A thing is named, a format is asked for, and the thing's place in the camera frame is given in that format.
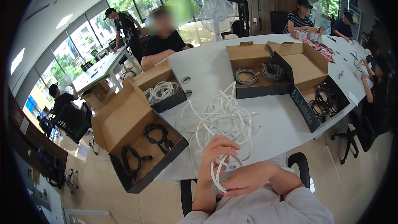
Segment large open cardboard box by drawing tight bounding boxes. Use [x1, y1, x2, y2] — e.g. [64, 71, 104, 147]
[91, 79, 189, 194]

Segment black office chair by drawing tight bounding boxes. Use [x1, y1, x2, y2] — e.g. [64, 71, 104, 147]
[39, 102, 93, 145]
[330, 111, 377, 165]

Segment pile of red packets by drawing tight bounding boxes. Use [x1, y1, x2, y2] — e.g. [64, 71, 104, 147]
[302, 39, 336, 64]

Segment open cardboard box printed side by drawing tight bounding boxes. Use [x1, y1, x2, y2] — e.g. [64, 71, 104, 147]
[270, 41, 351, 134]

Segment person's right fingers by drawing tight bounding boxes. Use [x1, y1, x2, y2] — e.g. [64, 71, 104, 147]
[221, 174, 249, 198]

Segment black armrest chair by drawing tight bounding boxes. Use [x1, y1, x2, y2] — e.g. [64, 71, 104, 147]
[180, 152, 311, 217]

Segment person's right hand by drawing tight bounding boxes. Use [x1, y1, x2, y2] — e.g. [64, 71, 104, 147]
[221, 161, 279, 198]

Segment pile of loose white cables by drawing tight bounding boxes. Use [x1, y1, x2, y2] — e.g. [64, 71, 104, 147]
[180, 81, 262, 175]

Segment white side table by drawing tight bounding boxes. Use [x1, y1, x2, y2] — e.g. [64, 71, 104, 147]
[71, 45, 142, 96]

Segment large window front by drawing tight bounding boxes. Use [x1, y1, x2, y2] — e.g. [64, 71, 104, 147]
[22, 0, 262, 122]

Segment open cardboard box black sides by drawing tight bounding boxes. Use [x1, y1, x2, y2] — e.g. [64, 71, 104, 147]
[226, 41, 295, 100]

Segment bundle of black cables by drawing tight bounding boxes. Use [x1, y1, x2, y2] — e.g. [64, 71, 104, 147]
[309, 83, 340, 122]

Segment person's left hand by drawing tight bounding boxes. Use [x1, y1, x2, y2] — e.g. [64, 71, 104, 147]
[198, 135, 242, 188]

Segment person's body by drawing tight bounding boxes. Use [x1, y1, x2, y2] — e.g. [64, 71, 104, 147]
[177, 162, 335, 224]

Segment brown wooden counter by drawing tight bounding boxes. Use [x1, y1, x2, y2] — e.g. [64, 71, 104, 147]
[9, 90, 68, 190]

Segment bundle of white cables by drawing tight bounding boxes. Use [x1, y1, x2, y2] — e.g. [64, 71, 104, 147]
[143, 81, 181, 106]

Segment black power cord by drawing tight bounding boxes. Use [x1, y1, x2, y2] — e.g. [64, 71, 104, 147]
[143, 123, 175, 155]
[121, 145, 153, 181]

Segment white cable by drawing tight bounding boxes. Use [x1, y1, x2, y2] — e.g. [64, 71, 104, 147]
[210, 153, 244, 194]

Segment coiled grey cable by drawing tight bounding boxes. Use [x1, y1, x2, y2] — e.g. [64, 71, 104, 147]
[261, 63, 285, 82]
[234, 68, 260, 86]

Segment person's left fingers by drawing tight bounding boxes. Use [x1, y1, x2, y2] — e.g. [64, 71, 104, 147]
[213, 135, 242, 163]

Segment white standing fan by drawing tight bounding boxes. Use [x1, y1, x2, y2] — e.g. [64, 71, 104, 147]
[199, 0, 238, 42]

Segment small open cardboard box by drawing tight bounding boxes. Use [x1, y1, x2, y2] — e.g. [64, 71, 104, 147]
[132, 57, 188, 114]

